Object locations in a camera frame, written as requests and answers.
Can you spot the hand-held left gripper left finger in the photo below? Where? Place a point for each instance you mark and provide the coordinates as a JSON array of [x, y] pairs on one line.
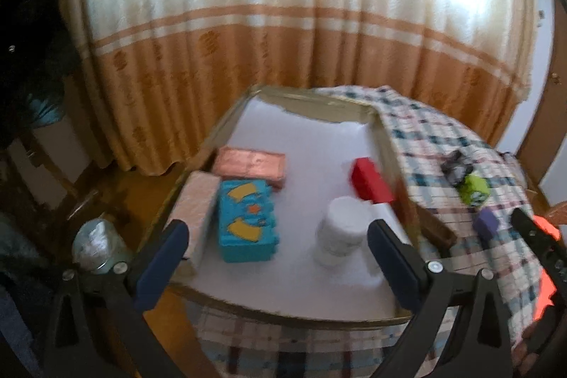
[[161, 267]]

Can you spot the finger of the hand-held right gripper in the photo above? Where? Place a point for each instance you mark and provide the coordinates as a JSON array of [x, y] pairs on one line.
[[538, 238], [542, 333]]

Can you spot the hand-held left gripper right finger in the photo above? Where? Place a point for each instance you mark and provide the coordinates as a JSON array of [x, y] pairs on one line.
[[394, 267]]

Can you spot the purple small box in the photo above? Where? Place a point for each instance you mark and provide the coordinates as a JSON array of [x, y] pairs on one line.
[[486, 223]]

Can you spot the white plastic bottle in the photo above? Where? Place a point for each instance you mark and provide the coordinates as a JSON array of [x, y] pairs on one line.
[[341, 229]]

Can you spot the green toy block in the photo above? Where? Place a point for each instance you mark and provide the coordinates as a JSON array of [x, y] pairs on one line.
[[474, 190]]

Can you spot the red toy brick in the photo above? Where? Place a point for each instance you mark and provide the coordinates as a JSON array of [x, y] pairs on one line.
[[370, 181]]

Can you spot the blue toy block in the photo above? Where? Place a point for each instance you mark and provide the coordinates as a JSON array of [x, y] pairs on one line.
[[246, 223]]

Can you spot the dark patterned hair clip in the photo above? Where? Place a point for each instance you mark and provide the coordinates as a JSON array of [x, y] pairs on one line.
[[456, 167]]

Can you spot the rectangular metal tin box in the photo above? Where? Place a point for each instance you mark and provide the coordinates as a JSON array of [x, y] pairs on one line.
[[208, 152]]

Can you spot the pink makeup palette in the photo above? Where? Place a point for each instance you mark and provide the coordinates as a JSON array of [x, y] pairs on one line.
[[248, 166]]

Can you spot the brown wooden door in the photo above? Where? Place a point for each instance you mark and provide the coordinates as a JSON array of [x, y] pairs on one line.
[[559, 116]]

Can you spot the dark wooden chair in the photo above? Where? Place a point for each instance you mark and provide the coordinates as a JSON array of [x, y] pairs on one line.
[[66, 183]]

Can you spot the plaid tablecloth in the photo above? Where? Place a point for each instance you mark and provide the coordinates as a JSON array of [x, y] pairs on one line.
[[425, 130]]

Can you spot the white paper liner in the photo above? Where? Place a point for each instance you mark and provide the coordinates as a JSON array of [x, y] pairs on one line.
[[305, 152]]

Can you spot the teal cloth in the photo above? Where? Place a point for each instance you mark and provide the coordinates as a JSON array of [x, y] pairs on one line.
[[42, 110]]

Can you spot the black coat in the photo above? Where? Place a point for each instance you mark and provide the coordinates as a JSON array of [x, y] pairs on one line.
[[31, 41]]

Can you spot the cream and orange curtain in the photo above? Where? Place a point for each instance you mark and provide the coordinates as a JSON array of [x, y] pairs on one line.
[[288, 28]]

